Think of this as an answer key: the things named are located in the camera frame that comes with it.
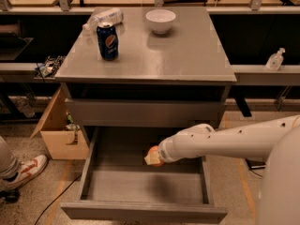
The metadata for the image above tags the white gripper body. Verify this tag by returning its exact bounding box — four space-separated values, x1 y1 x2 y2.
158 136 179 163

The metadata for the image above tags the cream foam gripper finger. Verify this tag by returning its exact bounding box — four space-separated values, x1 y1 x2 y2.
144 150 160 165

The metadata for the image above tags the orange fruit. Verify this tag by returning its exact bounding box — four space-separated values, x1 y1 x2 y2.
145 146 163 167

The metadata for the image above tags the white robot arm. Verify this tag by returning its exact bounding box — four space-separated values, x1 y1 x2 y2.
144 115 300 225

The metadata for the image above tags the open grey drawer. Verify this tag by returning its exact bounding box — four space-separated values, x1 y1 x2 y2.
61 127 227 224

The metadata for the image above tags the grey drawer cabinet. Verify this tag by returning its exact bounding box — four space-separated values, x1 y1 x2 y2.
55 7 236 141

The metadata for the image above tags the closed grey upper drawer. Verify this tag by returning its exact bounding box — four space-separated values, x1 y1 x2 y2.
65 98 225 128

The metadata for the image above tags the black foot pedal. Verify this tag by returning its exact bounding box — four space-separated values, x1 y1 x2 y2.
246 159 266 170

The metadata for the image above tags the cardboard box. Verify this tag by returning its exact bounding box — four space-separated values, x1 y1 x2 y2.
31 88 89 159

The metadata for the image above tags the long grey shelf bench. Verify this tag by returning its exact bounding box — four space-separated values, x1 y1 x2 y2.
0 63 300 86

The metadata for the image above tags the white and red sneaker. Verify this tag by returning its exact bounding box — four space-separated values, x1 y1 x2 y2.
3 155 48 190

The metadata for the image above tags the blue Pepsi can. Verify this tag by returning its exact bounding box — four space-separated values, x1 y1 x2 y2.
97 22 118 61

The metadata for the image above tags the white ceramic bowl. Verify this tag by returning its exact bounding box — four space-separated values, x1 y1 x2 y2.
145 9 176 34

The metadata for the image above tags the hand sanitizer pump bottle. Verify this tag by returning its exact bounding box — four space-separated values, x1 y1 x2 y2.
265 48 285 71

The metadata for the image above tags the clutter of small packets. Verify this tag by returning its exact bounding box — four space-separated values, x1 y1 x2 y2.
35 55 65 79

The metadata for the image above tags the clear plastic water bottle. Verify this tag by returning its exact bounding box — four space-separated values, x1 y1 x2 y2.
82 7 124 32

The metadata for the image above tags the grey trouser leg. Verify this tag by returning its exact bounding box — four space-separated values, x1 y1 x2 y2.
0 136 20 180

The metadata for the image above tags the black floor cable left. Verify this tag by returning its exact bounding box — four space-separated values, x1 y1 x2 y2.
33 173 83 225

